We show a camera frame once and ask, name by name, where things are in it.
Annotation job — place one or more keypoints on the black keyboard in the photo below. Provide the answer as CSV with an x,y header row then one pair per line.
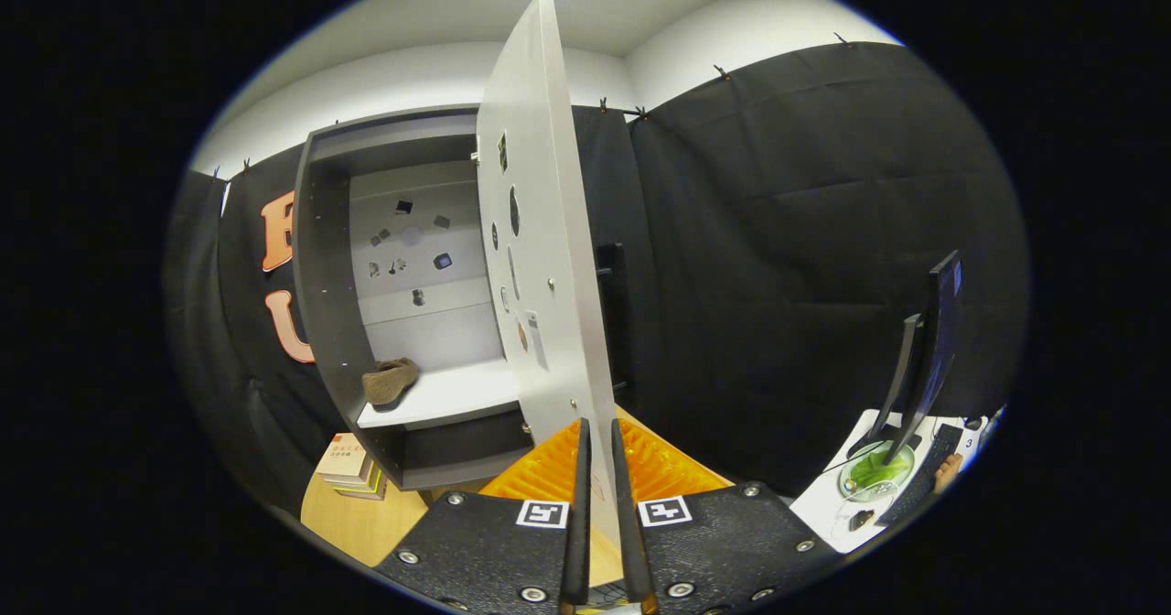
x,y
919,496

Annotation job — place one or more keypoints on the brown fuzzy shoe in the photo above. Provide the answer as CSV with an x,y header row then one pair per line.
x,y
389,379

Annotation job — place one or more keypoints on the beige shoe cabinet door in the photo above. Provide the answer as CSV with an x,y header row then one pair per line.
x,y
540,231

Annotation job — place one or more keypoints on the black computer monitor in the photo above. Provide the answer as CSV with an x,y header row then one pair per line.
x,y
938,340

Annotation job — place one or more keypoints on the green glass dish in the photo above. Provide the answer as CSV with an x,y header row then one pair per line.
x,y
874,473

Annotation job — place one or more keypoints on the black backdrop cloth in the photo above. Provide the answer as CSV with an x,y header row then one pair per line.
x,y
778,231

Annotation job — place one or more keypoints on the white desk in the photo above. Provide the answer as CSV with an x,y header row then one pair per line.
x,y
823,505

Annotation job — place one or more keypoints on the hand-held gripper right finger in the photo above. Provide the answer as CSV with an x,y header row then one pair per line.
x,y
627,542

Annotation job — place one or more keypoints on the grey shoe cabinet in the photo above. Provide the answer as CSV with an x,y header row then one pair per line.
x,y
320,276

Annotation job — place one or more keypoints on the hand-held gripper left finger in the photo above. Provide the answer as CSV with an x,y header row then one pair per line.
x,y
578,542

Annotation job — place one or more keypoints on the small black object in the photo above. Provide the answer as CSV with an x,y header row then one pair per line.
x,y
860,519

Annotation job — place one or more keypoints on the small stack of books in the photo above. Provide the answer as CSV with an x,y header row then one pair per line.
x,y
348,464

